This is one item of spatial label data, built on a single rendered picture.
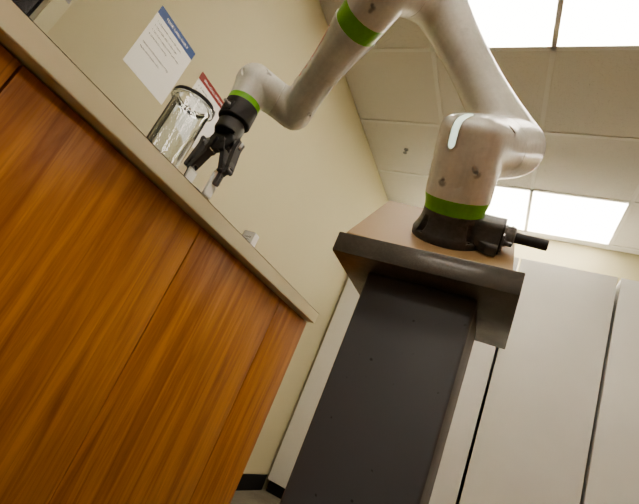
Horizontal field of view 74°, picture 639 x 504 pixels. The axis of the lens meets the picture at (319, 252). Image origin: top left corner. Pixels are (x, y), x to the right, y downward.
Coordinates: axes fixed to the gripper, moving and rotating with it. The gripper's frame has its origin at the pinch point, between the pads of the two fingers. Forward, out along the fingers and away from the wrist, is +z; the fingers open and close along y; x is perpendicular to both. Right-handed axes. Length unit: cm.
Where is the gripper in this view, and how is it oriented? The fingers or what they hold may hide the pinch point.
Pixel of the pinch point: (198, 185)
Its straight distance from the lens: 113.9
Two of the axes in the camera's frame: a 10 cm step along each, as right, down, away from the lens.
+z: -3.7, 8.7, -3.2
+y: 8.7, 2.1, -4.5
